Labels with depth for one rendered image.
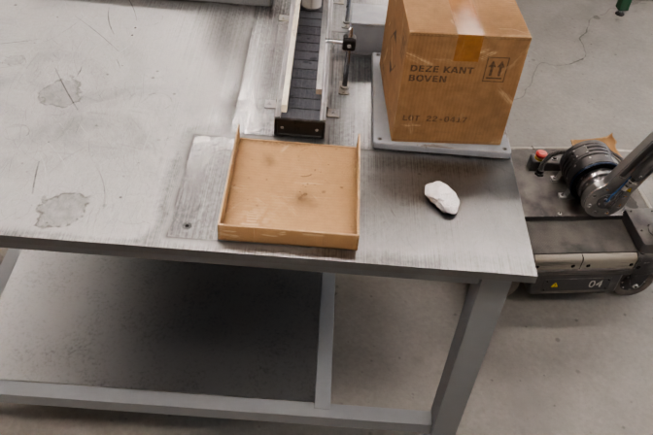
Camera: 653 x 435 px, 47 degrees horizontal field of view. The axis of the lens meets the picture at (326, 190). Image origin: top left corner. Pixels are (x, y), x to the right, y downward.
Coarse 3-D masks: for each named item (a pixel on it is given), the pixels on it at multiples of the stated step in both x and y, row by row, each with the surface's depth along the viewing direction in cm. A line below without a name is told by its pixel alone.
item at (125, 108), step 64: (0, 0) 196; (64, 0) 199; (128, 0) 201; (192, 0) 203; (384, 0) 211; (0, 64) 175; (64, 64) 177; (128, 64) 179; (192, 64) 181; (256, 64) 183; (0, 128) 158; (64, 128) 160; (128, 128) 162; (192, 128) 163; (256, 128) 165; (0, 192) 145; (64, 192) 146; (128, 192) 147; (192, 192) 148; (384, 192) 152; (512, 192) 155; (192, 256) 139; (256, 256) 138; (320, 256) 138; (384, 256) 140; (448, 256) 141; (512, 256) 142
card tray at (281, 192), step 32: (256, 160) 156; (288, 160) 157; (320, 160) 158; (352, 160) 158; (224, 192) 143; (256, 192) 149; (288, 192) 150; (320, 192) 151; (352, 192) 151; (224, 224) 137; (256, 224) 143; (288, 224) 143; (320, 224) 144; (352, 224) 145
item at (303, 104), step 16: (304, 16) 192; (320, 16) 192; (304, 32) 186; (320, 32) 187; (304, 48) 181; (304, 64) 176; (304, 80) 171; (304, 96) 166; (320, 96) 167; (288, 112) 162; (304, 112) 162
